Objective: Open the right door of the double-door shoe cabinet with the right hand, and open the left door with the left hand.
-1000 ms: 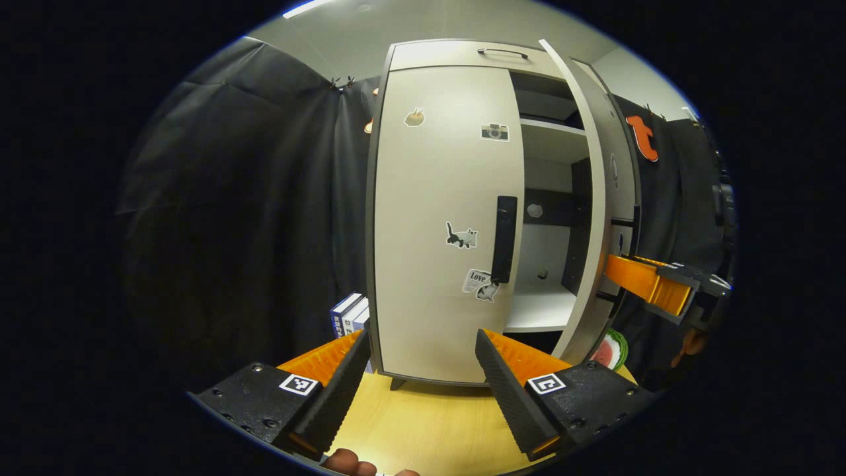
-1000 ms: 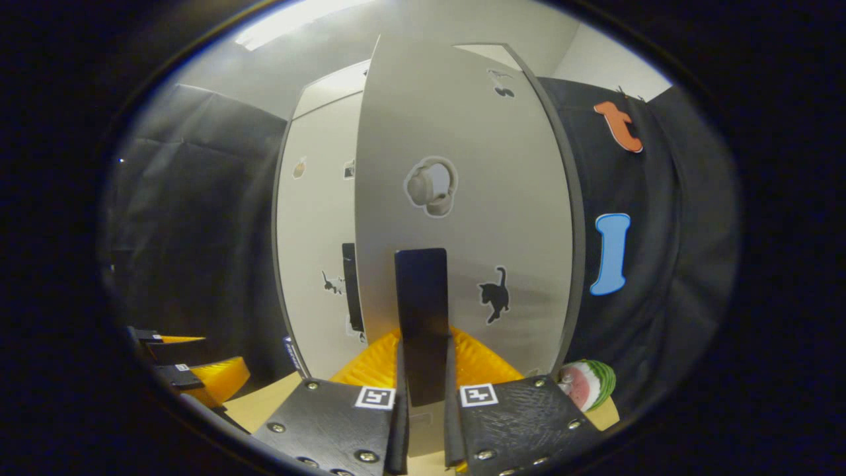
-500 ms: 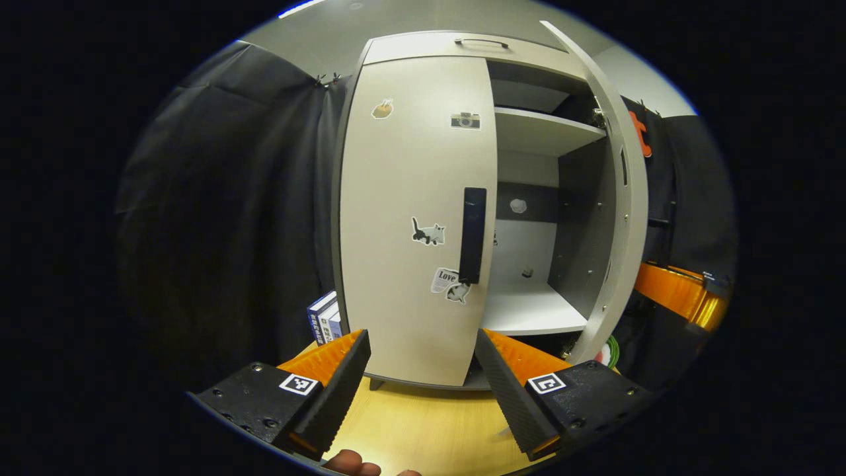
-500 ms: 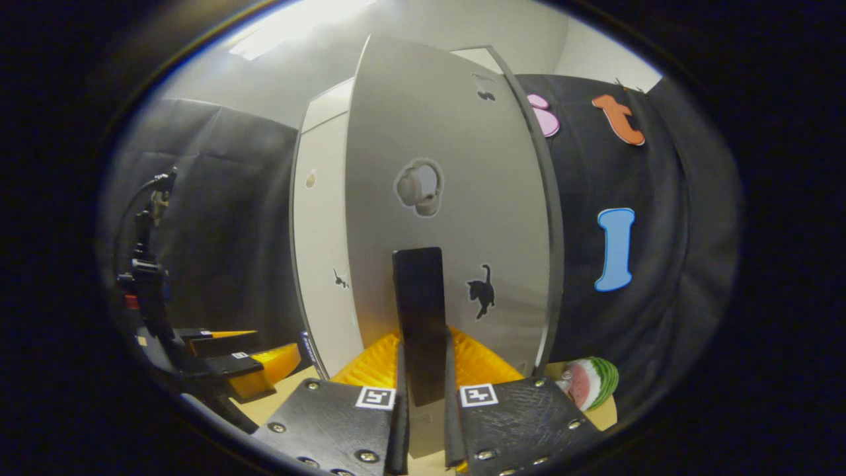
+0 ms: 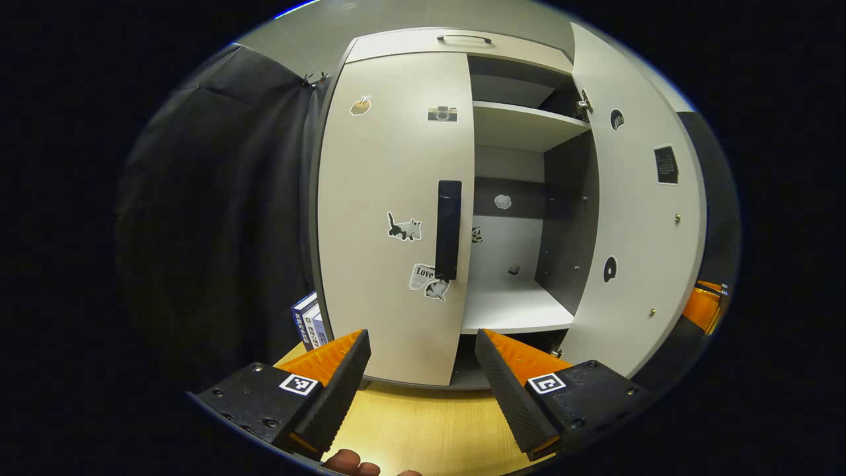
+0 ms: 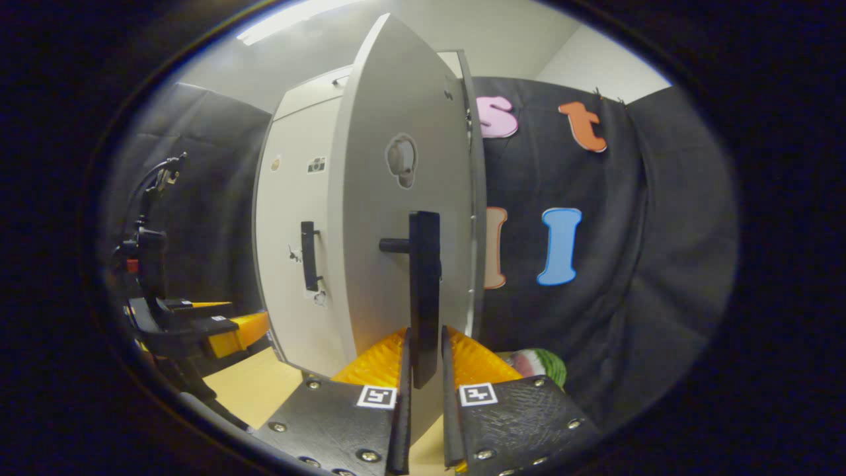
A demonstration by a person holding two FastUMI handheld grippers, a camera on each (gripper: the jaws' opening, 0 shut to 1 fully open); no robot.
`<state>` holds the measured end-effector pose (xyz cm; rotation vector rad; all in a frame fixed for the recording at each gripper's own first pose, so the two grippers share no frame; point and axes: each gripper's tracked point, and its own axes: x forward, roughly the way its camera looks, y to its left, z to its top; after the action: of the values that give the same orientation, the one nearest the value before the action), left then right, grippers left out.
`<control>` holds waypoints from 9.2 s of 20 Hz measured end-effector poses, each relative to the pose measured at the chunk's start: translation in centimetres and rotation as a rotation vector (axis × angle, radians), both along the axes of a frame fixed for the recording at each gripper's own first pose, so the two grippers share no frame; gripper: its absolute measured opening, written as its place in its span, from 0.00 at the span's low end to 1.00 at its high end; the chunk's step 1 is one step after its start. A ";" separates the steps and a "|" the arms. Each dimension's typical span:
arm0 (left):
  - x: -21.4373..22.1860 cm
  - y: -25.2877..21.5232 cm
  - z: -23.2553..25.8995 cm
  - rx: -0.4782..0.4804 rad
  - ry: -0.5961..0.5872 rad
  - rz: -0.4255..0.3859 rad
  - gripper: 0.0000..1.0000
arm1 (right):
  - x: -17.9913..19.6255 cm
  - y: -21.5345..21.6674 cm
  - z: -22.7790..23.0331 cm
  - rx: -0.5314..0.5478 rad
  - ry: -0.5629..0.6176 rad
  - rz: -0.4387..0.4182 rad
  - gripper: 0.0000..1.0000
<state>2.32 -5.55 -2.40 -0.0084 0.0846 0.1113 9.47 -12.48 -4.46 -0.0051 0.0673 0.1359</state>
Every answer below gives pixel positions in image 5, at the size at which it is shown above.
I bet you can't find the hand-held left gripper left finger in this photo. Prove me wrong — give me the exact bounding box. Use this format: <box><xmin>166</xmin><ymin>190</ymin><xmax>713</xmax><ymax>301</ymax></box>
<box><xmin>192</xmin><ymin>329</ymin><xmax>372</xmax><ymax>461</ymax></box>

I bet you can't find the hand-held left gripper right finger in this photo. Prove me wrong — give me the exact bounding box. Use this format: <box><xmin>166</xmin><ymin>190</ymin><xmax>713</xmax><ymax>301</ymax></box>
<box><xmin>475</xmin><ymin>329</ymin><xmax>655</xmax><ymax>461</ymax></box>

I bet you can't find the white double-door shoe cabinet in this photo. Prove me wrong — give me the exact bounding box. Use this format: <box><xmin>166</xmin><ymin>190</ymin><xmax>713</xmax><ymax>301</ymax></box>
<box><xmin>307</xmin><ymin>23</ymin><xmax>711</xmax><ymax>391</ymax></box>

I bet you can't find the white cabinet door earphone sticker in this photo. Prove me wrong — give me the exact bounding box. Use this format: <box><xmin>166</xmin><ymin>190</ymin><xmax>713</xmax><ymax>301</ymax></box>
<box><xmin>558</xmin><ymin>23</ymin><xmax>708</xmax><ymax>379</ymax></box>

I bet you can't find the black door handle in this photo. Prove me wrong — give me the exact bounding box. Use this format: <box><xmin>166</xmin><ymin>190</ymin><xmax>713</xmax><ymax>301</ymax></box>
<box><xmin>435</xmin><ymin>180</ymin><xmax>463</xmax><ymax>280</ymax></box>

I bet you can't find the white cabinet shelf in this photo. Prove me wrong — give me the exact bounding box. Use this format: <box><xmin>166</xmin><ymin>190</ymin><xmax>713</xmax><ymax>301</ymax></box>
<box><xmin>473</xmin><ymin>100</ymin><xmax>591</xmax><ymax>153</ymax></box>

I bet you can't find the white cabinet flap panel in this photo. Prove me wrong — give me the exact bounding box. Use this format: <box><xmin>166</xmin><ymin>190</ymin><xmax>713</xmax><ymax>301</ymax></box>
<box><xmin>344</xmin><ymin>28</ymin><xmax>574</xmax><ymax>75</ymax></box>

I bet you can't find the blue white box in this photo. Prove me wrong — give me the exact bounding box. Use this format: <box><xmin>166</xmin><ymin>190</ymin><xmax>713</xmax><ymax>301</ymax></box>
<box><xmin>291</xmin><ymin>291</ymin><xmax>329</xmax><ymax>352</ymax></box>

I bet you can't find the black backdrop cloth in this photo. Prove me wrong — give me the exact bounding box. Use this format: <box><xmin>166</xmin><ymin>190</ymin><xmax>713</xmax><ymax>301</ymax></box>
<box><xmin>116</xmin><ymin>43</ymin><xmax>741</xmax><ymax>397</ymax></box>

